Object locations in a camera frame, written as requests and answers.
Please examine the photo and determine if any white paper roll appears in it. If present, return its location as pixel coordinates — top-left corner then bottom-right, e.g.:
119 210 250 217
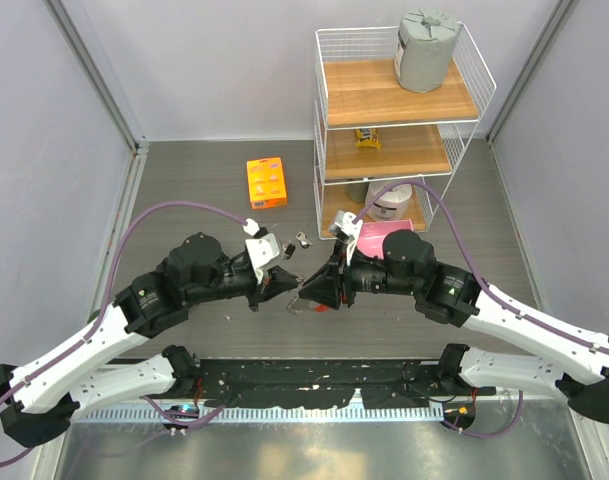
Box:
365 181 413 221

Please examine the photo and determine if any grey can on shelf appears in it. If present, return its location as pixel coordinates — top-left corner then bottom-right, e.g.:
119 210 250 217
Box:
346 181 369 204

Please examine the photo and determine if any yellow snack packet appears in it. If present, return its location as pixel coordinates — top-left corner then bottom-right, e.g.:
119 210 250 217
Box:
354 128 381 150

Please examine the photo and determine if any white slotted cable duct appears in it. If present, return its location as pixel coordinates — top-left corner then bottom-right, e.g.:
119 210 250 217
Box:
77 402 444 424

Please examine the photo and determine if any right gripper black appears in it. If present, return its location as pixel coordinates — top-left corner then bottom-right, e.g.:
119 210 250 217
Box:
300 237 420 308

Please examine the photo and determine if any purple cable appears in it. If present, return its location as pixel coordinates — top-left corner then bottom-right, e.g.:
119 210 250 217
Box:
353 179 609 439
0 200 248 464

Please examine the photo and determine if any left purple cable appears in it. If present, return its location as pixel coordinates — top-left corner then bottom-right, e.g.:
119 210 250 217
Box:
0 200 248 464

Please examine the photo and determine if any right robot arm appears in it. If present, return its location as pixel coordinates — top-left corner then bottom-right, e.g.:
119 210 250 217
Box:
299 230 609 424

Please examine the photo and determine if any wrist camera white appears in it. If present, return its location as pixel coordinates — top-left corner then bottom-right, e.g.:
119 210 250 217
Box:
328 210 363 266
243 218 283 285

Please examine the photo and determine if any white wire shelf rack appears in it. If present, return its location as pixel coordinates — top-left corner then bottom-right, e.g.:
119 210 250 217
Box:
314 25 496 240

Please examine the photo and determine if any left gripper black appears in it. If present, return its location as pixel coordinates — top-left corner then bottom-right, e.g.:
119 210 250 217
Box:
186 261 299 311

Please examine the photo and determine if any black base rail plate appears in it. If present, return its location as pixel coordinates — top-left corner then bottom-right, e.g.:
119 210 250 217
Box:
185 359 496 410

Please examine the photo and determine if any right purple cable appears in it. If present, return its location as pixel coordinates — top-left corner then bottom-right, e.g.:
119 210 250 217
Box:
353 179 609 439

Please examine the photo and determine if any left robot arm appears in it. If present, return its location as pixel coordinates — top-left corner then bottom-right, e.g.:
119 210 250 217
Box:
0 233 298 448

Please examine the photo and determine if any orange cardboard box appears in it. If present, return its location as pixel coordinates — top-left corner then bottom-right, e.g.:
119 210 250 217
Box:
246 157 288 210

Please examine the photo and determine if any black tag key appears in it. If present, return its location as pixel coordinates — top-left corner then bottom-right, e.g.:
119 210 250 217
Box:
283 242 296 260

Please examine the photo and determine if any metal keyring holder red grip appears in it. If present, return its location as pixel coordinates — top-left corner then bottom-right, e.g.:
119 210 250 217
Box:
287 296 328 315

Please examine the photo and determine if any grey wrapped paper roll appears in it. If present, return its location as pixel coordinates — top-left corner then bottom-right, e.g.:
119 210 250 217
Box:
394 8 461 93

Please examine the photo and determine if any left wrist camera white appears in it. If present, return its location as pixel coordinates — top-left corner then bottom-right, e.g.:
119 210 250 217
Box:
243 218 283 285

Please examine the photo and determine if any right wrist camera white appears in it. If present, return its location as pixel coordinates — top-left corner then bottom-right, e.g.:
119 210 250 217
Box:
328 210 363 266

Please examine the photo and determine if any pink open box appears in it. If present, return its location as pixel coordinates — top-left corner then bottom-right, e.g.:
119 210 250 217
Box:
357 219 414 259

